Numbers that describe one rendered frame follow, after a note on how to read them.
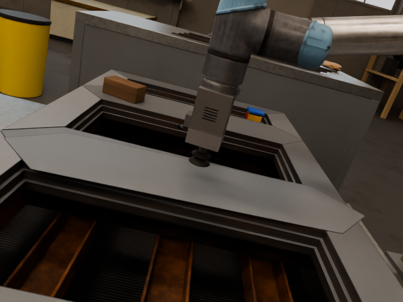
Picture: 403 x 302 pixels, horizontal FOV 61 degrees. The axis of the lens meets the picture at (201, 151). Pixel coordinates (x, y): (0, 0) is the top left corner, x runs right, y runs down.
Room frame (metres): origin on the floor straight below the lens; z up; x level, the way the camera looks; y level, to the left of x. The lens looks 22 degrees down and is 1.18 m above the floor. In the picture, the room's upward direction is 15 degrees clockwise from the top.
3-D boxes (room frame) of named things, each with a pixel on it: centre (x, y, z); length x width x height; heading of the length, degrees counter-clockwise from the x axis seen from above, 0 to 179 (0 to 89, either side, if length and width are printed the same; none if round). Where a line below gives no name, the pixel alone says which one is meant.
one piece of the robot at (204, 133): (0.62, 0.01, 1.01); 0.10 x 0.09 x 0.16; 85
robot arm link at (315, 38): (0.63, -0.10, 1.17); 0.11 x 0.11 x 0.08; 1
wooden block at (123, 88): (1.04, 0.29, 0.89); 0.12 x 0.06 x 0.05; 76
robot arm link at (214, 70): (0.62, 0.00, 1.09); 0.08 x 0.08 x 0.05
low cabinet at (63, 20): (7.33, 2.54, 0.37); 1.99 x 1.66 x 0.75; 6
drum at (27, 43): (3.18, 1.89, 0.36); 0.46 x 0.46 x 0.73
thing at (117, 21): (1.74, -0.01, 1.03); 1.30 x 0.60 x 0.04; 94
